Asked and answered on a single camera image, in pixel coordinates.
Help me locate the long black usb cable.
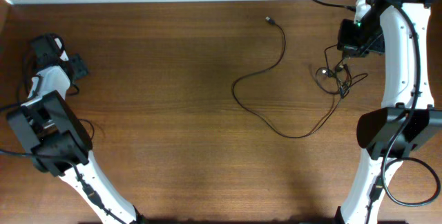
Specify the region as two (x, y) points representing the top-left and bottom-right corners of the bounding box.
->
(231, 16), (346, 139)

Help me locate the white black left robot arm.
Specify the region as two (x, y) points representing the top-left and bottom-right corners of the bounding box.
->
(6, 33), (147, 223)

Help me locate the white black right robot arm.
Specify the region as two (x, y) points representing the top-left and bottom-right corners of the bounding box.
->
(334, 0), (441, 223)

